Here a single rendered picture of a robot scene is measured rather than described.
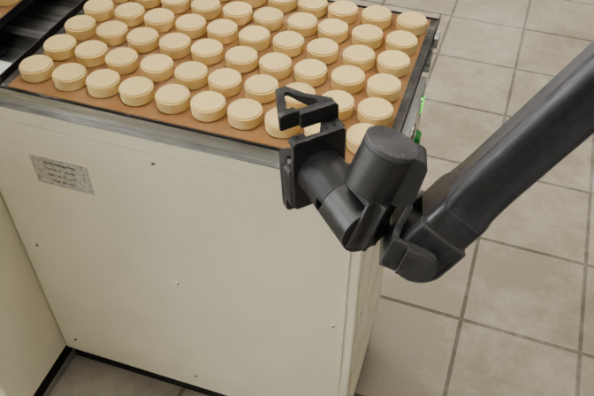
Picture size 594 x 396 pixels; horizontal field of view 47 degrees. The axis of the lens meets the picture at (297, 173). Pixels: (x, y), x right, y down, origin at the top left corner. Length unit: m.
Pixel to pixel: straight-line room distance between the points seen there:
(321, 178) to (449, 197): 0.14
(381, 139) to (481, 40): 2.24
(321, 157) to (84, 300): 0.89
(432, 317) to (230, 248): 0.83
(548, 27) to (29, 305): 2.29
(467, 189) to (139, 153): 0.58
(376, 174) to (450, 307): 1.26
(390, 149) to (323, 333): 0.67
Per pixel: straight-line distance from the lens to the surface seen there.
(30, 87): 1.10
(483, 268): 2.00
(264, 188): 1.02
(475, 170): 0.67
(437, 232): 0.69
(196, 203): 1.11
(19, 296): 1.54
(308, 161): 0.74
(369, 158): 0.66
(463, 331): 1.86
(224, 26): 1.14
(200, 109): 0.96
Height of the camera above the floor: 1.52
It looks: 44 degrees down
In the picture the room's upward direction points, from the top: straight up
